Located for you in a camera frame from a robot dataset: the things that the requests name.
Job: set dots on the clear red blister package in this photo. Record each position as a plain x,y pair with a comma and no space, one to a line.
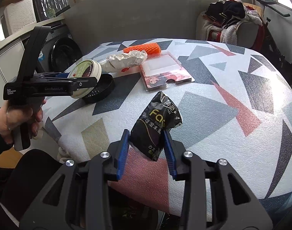
163,68

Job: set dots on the white cabinet with counter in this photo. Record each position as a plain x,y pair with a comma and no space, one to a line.
12,49

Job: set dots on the round tin cream lid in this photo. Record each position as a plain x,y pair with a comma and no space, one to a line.
85,69

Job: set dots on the geometric patterned table cover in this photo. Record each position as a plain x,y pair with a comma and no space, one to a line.
239,108

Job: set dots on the person's left hand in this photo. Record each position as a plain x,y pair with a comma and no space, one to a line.
11,118

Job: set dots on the grey front-load washing machine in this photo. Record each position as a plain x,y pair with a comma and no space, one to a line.
59,51

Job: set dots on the black exercise bike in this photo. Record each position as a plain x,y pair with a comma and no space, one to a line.
278,49

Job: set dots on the black tissue pack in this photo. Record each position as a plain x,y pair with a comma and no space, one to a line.
160,114

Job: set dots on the small green bottle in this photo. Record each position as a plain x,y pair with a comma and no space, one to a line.
50,12

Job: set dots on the chair piled with clothes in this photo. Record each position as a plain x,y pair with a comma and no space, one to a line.
232,22

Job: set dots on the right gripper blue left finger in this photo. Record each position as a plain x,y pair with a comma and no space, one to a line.
121,154

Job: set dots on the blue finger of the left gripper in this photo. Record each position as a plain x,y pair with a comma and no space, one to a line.
82,86
58,74

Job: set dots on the orange foam fruit net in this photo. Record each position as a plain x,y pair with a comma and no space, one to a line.
149,48

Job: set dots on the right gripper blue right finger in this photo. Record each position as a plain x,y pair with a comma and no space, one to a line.
170,155

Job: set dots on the crumpled white paper bag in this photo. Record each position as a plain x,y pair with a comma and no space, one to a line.
117,62

